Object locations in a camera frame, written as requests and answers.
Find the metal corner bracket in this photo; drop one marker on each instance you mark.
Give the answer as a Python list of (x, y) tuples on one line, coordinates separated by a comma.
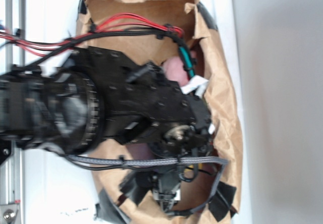
[(10, 213)]

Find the aluminium extrusion rail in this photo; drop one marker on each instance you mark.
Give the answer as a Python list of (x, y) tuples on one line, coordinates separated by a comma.
[(13, 15)]

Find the pink plush toy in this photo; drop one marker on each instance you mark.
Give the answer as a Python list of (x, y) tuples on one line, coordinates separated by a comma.
[(174, 70)]

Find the brown paper bag bin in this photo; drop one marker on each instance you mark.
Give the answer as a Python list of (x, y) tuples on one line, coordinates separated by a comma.
[(202, 36)]

